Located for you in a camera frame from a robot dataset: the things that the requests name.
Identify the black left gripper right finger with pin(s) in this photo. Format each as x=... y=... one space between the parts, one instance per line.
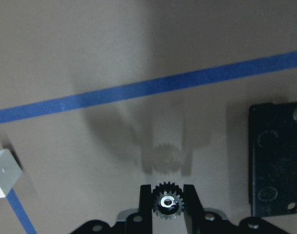
x=193 y=210

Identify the black brake pad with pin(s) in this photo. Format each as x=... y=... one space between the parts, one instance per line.
x=272 y=134

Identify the white curved plastic part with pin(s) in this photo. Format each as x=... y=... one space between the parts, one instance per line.
x=10 y=171

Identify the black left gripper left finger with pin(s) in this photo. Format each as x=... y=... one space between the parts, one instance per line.
x=145 y=209

